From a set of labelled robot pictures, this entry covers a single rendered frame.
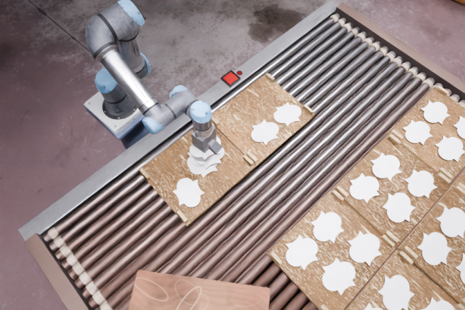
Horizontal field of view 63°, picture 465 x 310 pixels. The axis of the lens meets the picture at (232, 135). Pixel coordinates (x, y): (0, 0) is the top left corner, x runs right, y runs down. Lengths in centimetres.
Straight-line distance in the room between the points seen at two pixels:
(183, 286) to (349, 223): 74
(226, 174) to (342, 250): 59
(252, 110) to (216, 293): 88
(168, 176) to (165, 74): 163
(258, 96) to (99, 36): 85
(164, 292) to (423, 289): 101
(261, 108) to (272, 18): 187
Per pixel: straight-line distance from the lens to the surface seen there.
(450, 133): 212
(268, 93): 196
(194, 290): 150
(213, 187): 171
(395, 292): 172
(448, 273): 184
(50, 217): 186
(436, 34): 398
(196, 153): 164
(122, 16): 151
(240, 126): 184
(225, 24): 359
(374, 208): 179
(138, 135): 217
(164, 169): 177
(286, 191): 174
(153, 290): 152
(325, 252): 167
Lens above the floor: 253
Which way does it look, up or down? 61 degrees down
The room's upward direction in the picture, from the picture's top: 1 degrees clockwise
